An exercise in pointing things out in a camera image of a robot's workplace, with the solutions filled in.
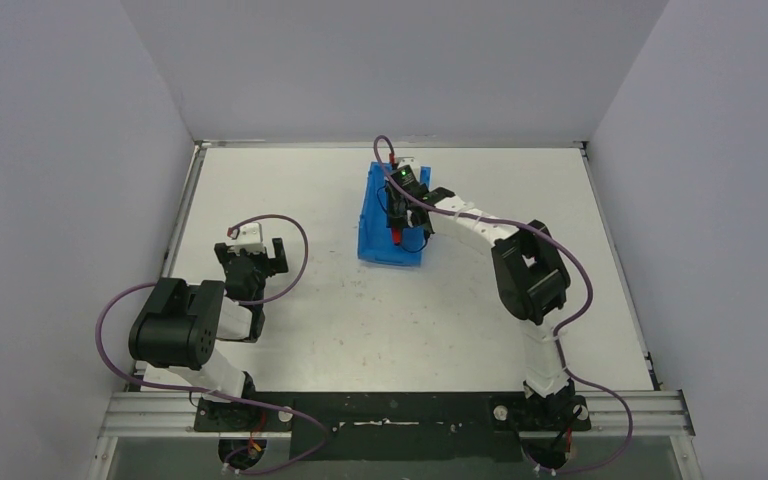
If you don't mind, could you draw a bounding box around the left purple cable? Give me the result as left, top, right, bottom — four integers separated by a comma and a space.
95, 213, 331, 477

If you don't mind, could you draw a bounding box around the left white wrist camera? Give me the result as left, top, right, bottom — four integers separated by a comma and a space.
227, 222, 266, 254

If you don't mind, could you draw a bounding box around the purple cable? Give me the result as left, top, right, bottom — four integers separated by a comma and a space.
373, 135, 636, 477
95, 213, 331, 477

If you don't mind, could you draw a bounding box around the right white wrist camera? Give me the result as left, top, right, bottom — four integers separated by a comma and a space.
394, 156, 421, 170

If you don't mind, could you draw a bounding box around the blue plastic bin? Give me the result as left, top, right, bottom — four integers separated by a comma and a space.
357, 161, 431, 267

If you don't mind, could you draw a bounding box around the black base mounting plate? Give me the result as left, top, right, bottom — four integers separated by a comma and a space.
193, 391, 591, 468

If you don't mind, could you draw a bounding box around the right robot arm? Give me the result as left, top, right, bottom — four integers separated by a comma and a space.
385, 165, 575, 429

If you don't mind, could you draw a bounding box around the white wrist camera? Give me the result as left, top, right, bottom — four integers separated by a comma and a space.
394, 156, 421, 170
227, 222, 266, 254

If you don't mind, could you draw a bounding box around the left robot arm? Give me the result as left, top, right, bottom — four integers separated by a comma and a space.
128, 237, 289, 431

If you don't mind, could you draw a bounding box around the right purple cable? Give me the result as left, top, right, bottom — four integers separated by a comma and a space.
373, 135, 636, 477

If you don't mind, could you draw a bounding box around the aluminium front rail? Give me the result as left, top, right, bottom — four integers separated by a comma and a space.
100, 391, 695, 438

